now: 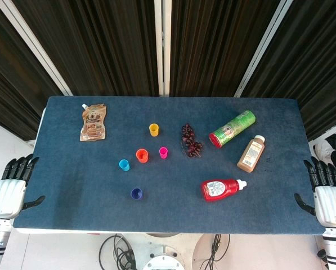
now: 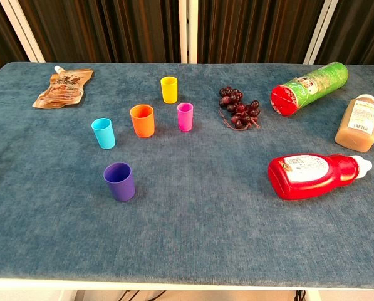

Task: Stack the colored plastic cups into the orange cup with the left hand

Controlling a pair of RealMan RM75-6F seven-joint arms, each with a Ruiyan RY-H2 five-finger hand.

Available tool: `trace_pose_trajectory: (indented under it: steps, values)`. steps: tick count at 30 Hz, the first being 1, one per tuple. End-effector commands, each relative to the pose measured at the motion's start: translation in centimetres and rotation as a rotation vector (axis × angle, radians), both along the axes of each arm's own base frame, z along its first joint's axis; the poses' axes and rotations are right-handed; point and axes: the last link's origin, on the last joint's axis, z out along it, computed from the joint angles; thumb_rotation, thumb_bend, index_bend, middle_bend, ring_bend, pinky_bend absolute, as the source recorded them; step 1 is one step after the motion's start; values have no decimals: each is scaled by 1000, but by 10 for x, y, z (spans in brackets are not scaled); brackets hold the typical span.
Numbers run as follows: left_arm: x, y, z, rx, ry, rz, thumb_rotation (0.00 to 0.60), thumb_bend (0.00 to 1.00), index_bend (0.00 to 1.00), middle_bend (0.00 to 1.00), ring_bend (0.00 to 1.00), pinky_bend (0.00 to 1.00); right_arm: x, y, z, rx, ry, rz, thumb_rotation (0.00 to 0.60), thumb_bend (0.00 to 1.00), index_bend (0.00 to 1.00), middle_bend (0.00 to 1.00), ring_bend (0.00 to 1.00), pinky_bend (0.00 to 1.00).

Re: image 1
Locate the light blue plastic cup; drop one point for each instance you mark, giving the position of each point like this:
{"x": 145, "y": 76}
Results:
{"x": 124, "y": 165}

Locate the dark purple plastic cup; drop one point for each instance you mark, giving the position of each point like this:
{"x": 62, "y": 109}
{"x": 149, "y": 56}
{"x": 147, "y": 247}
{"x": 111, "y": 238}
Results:
{"x": 136, "y": 193}

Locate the red ketchup bottle white cap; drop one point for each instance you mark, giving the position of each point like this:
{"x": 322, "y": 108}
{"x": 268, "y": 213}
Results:
{"x": 219, "y": 189}

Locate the dark red grape bunch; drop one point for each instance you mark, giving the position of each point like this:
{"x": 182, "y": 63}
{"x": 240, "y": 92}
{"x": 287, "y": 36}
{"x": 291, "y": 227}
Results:
{"x": 191, "y": 143}

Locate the brown spouted sauce pouch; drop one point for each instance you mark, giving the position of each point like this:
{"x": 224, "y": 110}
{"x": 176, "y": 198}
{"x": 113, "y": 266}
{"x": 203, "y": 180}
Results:
{"x": 93, "y": 123}

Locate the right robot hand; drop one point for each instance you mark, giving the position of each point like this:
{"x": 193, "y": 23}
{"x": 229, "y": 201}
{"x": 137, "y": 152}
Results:
{"x": 332, "y": 205}

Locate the blue table cloth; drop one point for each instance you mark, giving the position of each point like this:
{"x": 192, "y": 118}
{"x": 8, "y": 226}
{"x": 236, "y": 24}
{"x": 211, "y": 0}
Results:
{"x": 170, "y": 180}

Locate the white frame post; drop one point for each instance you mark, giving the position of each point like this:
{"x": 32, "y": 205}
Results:
{"x": 162, "y": 47}
{"x": 262, "y": 50}
{"x": 35, "y": 47}

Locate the pink plastic cup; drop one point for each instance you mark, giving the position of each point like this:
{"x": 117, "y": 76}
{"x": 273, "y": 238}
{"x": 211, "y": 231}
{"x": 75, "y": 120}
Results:
{"x": 163, "y": 152}

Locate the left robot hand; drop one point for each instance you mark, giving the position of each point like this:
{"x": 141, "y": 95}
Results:
{"x": 8, "y": 197}

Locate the dark brown curtain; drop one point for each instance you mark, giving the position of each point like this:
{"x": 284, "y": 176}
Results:
{"x": 114, "y": 45}

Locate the green chips can red lid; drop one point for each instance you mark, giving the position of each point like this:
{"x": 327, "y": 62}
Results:
{"x": 232, "y": 128}

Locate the orange plastic cup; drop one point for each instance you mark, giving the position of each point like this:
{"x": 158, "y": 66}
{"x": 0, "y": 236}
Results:
{"x": 142, "y": 156}

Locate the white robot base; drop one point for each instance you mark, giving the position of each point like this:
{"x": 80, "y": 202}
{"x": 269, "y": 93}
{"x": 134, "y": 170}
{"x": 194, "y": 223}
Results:
{"x": 162, "y": 253}

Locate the brown juice bottle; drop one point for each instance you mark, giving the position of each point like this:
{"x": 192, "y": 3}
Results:
{"x": 250, "y": 156}

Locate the yellow plastic cup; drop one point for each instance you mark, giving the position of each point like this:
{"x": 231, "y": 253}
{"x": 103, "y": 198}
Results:
{"x": 154, "y": 130}

